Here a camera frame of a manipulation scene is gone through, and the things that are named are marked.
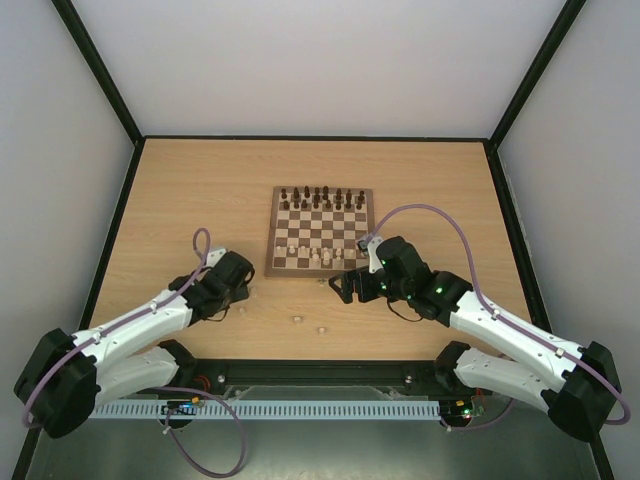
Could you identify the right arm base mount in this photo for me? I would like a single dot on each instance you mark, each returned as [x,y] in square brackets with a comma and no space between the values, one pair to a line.
[429,379]

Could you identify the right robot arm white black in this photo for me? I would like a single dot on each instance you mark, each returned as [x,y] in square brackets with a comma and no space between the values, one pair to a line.
[575,386]

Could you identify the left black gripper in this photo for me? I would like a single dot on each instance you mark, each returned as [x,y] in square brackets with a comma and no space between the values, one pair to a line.
[242,293]

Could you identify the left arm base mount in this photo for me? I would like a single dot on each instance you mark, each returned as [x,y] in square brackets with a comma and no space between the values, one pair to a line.
[202,374]

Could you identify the light blue cable duct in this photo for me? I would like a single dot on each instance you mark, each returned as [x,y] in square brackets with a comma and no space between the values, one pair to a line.
[271,410]

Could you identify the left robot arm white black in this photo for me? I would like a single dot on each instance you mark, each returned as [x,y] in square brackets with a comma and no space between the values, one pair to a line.
[68,376]

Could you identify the wooden chess board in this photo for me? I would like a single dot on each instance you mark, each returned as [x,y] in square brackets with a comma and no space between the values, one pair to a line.
[315,230]

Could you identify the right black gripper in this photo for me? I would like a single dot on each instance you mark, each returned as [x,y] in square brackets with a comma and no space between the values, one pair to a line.
[358,285]

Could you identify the black aluminium frame rail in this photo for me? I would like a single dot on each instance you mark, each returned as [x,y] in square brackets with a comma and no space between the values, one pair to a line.
[245,373]

